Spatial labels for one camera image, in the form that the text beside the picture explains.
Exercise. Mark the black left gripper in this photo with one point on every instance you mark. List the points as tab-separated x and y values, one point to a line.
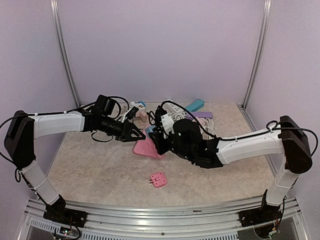
125	135

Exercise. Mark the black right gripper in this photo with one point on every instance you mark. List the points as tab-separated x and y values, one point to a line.
158	141

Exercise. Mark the light blue plug adapter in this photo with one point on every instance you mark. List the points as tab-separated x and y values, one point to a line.
150	129

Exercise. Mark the pink triangular power strip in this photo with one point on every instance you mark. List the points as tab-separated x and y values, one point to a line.
146	148

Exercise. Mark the pink square plug adapter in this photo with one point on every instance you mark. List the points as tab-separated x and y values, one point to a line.
158	179

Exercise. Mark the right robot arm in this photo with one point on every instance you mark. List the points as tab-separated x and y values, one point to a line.
284	137

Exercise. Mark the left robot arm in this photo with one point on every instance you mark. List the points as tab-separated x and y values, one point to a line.
26	128

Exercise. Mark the white cube socket adapter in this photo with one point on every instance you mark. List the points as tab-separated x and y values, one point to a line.
140	107

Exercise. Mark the blue plug on cube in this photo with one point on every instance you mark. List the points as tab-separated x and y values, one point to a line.
142	103

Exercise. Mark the pink cube socket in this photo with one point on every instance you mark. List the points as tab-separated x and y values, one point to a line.
202	122

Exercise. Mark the teal power strip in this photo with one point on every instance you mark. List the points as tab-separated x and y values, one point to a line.
195	105

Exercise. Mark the purple power strip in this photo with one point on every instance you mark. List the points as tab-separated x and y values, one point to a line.
199	114

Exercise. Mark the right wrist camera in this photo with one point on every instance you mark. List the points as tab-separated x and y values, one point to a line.
163	121

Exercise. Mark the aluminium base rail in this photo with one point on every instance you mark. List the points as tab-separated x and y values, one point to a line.
219	221

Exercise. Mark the aluminium frame post right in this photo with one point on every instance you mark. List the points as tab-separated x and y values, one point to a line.
258	53

